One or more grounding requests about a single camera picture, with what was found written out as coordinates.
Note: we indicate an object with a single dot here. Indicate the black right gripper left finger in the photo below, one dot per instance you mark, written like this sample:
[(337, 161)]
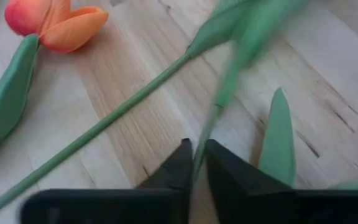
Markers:
[(104, 207)]

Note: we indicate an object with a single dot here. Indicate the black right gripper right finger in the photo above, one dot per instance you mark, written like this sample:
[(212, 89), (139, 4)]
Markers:
[(275, 207)]

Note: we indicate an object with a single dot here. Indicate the white artificial tulip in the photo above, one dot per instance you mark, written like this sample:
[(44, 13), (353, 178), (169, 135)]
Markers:
[(253, 31)]

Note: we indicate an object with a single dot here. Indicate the orange artificial tulip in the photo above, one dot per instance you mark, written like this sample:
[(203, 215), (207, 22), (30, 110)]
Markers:
[(54, 28)]

